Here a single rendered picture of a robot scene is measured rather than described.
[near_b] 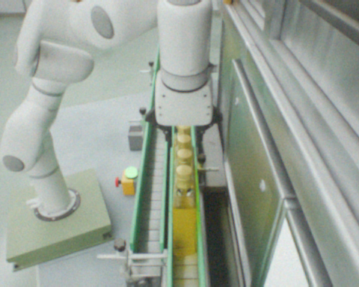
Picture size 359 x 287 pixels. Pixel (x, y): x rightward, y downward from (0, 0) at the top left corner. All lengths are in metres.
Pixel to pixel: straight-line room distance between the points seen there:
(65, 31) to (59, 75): 0.12
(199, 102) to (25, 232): 0.76
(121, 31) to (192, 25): 0.10
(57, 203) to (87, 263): 0.21
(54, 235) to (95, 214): 0.13
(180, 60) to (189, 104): 0.10
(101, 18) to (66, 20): 0.23
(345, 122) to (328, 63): 0.08
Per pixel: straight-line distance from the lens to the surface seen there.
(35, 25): 0.68
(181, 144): 0.77
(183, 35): 0.43
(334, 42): 0.41
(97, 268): 1.05
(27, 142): 0.86
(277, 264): 0.48
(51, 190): 1.06
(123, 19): 0.44
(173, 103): 0.53
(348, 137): 0.36
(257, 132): 0.54
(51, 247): 1.06
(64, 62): 0.76
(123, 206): 1.18
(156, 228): 0.94
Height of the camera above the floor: 1.61
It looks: 37 degrees down
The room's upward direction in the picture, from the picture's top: straight up
